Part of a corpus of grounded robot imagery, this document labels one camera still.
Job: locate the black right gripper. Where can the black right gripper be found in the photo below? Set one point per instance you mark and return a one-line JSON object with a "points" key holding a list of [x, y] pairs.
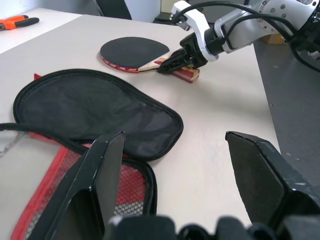
{"points": [[193, 47]]}

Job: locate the black office chair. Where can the black office chair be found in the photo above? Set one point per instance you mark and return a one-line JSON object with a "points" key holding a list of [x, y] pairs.
{"points": [[112, 7]]}

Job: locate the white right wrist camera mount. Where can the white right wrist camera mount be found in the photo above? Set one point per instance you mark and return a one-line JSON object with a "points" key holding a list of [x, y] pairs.
{"points": [[197, 20]]}

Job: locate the black and red paddle case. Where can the black and red paddle case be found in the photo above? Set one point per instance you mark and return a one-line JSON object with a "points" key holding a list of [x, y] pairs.
{"points": [[87, 107]]}

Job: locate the brown cardboard box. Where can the brown cardboard box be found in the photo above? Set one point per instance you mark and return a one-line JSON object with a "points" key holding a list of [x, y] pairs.
{"points": [[273, 38]]}

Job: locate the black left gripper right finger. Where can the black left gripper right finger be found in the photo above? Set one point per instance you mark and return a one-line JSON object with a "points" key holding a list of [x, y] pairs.
{"points": [[262, 180]]}

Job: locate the black rubber table tennis paddle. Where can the black rubber table tennis paddle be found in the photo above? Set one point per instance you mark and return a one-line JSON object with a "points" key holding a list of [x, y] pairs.
{"points": [[132, 50]]}

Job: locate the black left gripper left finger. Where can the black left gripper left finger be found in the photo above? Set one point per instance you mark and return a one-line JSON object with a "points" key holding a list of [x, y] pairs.
{"points": [[95, 175]]}

